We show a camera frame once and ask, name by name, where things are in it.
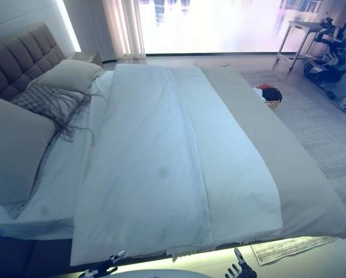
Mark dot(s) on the white metal cart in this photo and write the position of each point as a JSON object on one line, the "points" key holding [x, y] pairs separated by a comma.
{"points": [[303, 26]]}

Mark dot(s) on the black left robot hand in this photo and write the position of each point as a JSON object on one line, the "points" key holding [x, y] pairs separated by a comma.
{"points": [[103, 267]]}

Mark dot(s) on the white duvet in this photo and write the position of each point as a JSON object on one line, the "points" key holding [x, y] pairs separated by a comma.
{"points": [[150, 150]]}

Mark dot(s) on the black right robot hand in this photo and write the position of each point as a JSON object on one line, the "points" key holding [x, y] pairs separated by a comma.
{"points": [[243, 272]]}

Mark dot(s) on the dark bed frame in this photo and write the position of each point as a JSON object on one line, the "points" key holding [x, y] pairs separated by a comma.
{"points": [[22, 255]]}

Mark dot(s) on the tan laundry basket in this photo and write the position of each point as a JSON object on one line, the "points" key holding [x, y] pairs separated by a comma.
{"points": [[272, 106]]}

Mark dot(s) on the tufted upholstered headboard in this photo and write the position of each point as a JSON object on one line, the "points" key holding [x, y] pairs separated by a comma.
{"points": [[19, 55]]}

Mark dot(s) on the small light wooden nightstand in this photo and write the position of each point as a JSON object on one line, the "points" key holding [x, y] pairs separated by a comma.
{"points": [[83, 58]]}

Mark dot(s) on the white bed sheet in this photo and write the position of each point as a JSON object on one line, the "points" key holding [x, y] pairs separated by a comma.
{"points": [[60, 179]]}

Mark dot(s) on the glowing wall light strip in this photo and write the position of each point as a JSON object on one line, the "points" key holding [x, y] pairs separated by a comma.
{"points": [[67, 23]]}

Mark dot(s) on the black and white wheeled robot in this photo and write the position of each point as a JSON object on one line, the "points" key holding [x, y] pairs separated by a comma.
{"points": [[323, 66]]}

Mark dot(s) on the white garment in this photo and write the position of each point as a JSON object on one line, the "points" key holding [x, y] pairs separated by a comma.
{"points": [[258, 92]]}

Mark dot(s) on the black garment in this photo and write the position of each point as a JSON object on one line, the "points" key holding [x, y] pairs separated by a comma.
{"points": [[272, 94]]}

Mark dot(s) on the red garment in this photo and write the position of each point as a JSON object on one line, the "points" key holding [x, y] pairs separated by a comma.
{"points": [[264, 85]]}

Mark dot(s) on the grey area rug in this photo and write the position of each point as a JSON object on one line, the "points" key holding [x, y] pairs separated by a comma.
{"points": [[326, 150]]}

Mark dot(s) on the sheer pleated curtain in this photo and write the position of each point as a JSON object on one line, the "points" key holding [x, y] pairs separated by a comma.
{"points": [[122, 29]]}

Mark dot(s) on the large beige pillow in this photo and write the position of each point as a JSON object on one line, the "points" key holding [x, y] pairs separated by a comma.
{"points": [[71, 73], [14, 156]]}

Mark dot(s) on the woven fringed decorative pillow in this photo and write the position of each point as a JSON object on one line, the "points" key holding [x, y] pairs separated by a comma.
{"points": [[45, 100]]}

